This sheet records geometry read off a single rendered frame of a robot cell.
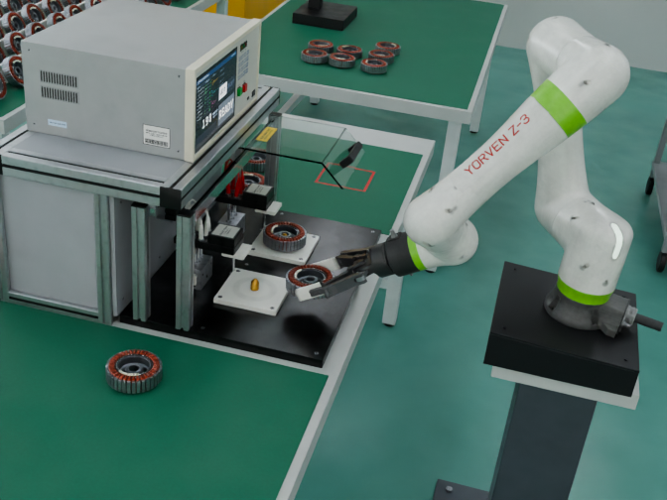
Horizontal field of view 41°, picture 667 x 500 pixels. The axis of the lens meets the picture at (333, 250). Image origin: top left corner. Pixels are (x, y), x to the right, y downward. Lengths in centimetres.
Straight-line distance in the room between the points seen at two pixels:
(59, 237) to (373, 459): 131
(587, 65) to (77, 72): 103
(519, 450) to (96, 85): 130
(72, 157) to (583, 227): 109
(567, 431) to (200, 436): 91
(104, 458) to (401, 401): 157
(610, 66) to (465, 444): 155
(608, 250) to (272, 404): 78
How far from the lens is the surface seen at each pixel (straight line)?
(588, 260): 202
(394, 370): 325
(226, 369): 193
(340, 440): 292
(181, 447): 174
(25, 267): 211
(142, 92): 194
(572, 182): 210
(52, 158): 197
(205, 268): 215
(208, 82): 197
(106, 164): 194
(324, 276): 207
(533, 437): 227
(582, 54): 182
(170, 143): 195
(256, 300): 210
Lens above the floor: 191
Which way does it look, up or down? 29 degrees down
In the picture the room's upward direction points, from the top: 6 degrees clockwise
